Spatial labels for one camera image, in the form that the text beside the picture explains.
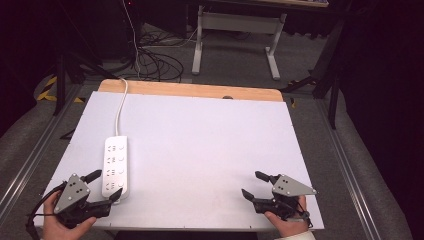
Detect white power strip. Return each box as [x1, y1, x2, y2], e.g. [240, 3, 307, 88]
[101, 135, 129, 201]

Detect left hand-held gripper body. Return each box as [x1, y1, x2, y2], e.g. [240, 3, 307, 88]
[53, 173, 113, 230]

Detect aluminium floor rail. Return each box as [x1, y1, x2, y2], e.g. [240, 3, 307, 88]
[314, 99, 378, 240]
[0, 83, 83, 214]

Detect bundle of black floor cables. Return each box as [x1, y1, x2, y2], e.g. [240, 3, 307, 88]
[133, 29, 185, 83]

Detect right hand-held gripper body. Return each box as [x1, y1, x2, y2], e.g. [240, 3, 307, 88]
[253, 173, 318, 222]

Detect white power strip cable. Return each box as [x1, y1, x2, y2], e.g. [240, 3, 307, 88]
[114, 0, 141, 138]

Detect person's right hand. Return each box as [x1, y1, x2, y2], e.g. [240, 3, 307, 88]
[264, 194, 309, 238]

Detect black tripod stand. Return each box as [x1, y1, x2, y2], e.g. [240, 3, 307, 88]
[53, 49, 118, 116]

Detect white metal desk frame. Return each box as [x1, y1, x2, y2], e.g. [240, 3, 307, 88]
[191, 4, 288, 81]

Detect person's left hand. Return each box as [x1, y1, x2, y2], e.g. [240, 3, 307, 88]
[42, 191, 98, 240]

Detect black metal stand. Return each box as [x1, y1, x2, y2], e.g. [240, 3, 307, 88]
[281, 19, 344, 129]

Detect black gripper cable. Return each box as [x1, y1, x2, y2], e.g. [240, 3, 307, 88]
[25, 181, 68, 240]

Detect yellow black floor tape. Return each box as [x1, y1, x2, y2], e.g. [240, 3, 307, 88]
[36, 75, 86, 104]

